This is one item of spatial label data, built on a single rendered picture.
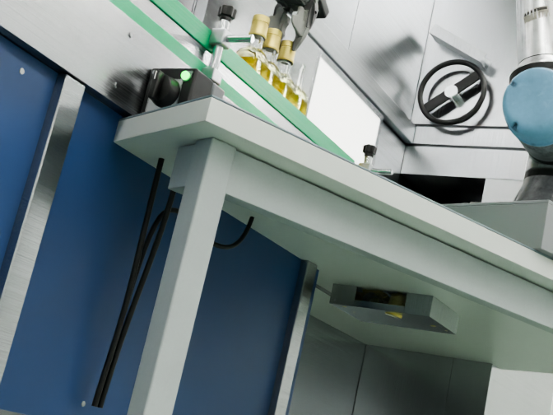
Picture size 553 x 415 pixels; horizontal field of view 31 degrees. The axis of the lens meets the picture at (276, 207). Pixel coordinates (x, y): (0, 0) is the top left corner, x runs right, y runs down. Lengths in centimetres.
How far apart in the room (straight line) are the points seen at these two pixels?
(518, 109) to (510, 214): 17
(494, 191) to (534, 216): 125
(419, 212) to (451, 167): 153
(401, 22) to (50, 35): 183
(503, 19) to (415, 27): 26
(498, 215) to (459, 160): 127
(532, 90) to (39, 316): 88
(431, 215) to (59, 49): 57
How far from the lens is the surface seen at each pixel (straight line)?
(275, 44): 201
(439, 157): 299
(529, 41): 178
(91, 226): 138
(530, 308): 169
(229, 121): 123
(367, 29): 277
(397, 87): 296
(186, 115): 125
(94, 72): 134
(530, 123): 168
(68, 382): 139
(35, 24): 127
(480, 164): 294
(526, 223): 165
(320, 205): 137
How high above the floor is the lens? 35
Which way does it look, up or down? 14 degrees up
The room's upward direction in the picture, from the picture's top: 13 degrees clockwise
